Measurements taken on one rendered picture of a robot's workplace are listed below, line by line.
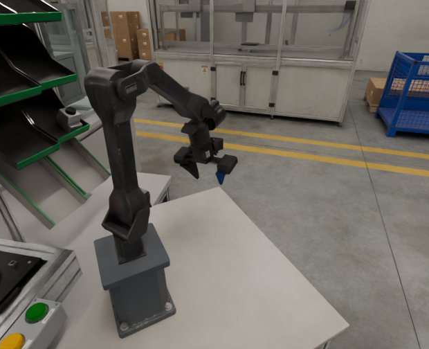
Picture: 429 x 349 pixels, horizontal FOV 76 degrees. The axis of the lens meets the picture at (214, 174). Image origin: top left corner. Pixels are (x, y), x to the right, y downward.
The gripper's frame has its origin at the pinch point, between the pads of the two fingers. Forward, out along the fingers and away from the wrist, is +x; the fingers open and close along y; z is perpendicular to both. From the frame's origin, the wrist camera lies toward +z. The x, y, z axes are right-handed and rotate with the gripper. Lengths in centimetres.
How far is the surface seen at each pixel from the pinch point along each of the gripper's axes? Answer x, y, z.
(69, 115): -18.8, 40.9, -7.4
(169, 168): 132, 139, 121
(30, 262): 3, 31, -43
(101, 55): -1, 135, 89
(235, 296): 22.2, -16.7, -22.5
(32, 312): 2, 17, -51
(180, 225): 24.1, 12.9, -5.8
